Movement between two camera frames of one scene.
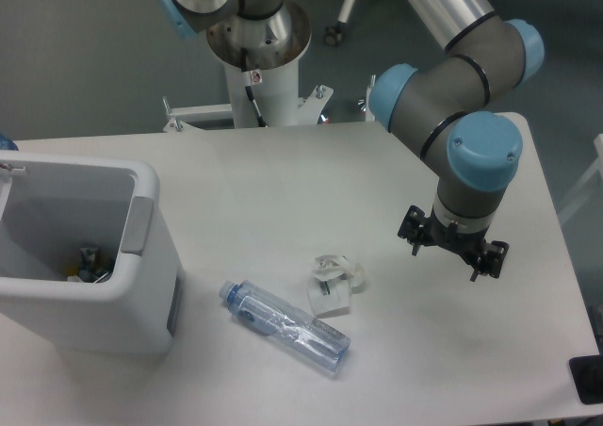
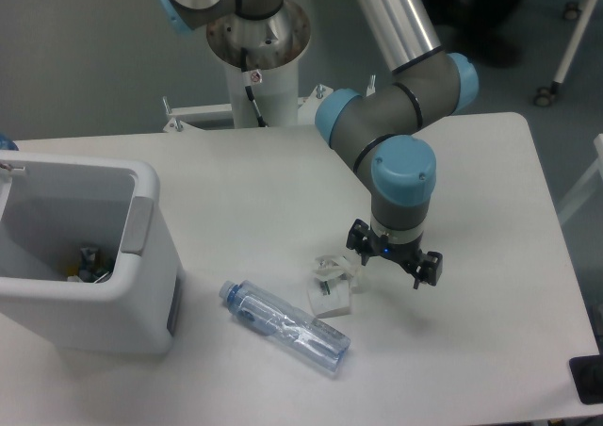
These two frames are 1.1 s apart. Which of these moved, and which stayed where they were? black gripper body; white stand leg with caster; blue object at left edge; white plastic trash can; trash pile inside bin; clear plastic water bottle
Moved: black gripper body; white stand leg with caster
Stayed: white plastic trash can; blue object at left edge; trash pile inside bin; clear plastic water bottle
